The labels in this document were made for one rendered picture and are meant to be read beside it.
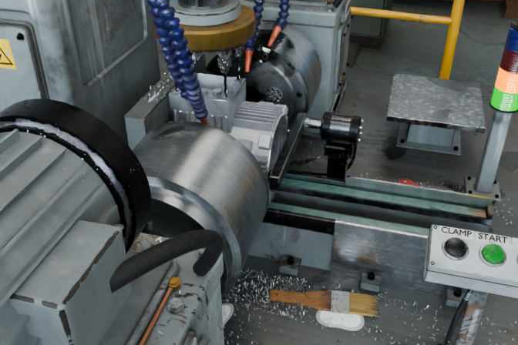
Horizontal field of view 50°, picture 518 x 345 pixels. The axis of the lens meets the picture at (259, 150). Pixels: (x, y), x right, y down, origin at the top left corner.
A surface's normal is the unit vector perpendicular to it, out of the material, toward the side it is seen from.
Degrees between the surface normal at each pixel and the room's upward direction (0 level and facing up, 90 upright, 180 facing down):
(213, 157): 28
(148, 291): 0
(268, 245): 90
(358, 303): 1
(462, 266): 21
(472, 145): 0
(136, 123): 90
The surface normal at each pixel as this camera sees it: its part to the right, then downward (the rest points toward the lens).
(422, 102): 0.00, -0.84
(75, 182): 0.73, -0.44
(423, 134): -0.27, 0.52
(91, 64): 0.96, 0.15
